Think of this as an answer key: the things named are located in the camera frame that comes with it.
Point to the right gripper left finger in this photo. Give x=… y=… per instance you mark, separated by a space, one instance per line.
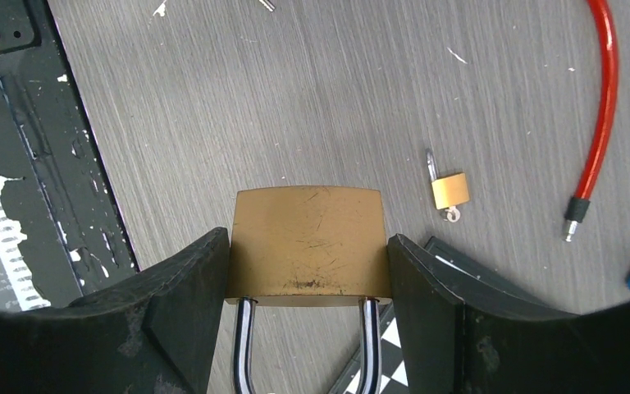
x=155 y=332

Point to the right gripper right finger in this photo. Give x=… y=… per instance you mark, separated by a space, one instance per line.
x=448 y=308

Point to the small silver key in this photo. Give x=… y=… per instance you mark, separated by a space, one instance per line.
x=451 y=214

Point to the small brass padlock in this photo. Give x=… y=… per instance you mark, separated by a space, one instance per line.
x=450 y=191

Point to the large brass padlock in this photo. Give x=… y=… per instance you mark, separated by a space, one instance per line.
x=308 y=246

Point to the red cable lock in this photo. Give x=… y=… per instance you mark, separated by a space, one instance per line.
x=580 y=201

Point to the silver key bunch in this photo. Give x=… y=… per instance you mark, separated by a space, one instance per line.
x=268 y=5

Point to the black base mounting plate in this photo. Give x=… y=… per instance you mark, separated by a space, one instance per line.
x=62 y=235

